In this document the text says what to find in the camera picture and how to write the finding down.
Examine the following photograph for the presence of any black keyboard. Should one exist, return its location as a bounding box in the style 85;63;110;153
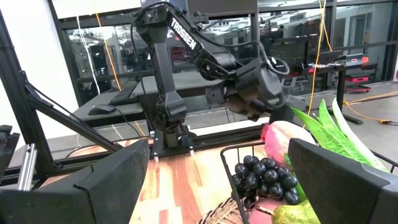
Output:
108;80;139;106

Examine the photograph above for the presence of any black computer mouse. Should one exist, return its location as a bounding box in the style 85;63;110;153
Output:
88;104;116;116

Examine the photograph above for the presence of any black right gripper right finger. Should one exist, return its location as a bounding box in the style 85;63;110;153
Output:
287;138;398;224

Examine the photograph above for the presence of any black desk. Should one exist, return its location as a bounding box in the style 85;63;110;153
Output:
303;52;379;125

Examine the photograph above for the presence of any green pear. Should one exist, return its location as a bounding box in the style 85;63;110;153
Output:
255;200;322;224

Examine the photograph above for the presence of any black wire basket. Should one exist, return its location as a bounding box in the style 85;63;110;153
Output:
220;141;398;224

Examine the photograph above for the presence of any black grapes bunch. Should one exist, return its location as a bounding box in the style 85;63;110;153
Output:
231;154;300;210

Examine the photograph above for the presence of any silver aluminium extrusion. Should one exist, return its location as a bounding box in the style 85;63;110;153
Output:
17;142;38;191

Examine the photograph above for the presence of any long green leafy vegetable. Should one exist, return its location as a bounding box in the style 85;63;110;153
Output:
290;98;389;174

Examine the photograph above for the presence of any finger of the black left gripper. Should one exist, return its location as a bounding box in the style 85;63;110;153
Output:
269;104;295;124
245;102;268;122

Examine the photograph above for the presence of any round woven mat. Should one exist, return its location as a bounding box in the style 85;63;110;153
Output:
197;196;249;224

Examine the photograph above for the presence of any pink peach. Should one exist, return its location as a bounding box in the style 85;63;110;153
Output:
248;198;280;224
263;120;317;170

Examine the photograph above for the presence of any white hanging cable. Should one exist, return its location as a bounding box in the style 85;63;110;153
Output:
75;15;101;95

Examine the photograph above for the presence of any yellow hanging cable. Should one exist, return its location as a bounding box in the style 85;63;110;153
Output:
95;12;123;91
306;0;330;116

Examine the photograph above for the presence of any grey desk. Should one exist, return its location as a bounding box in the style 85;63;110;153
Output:
73;70;224;122

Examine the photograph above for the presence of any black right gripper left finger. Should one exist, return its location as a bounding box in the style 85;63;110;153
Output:
0;138;151;224

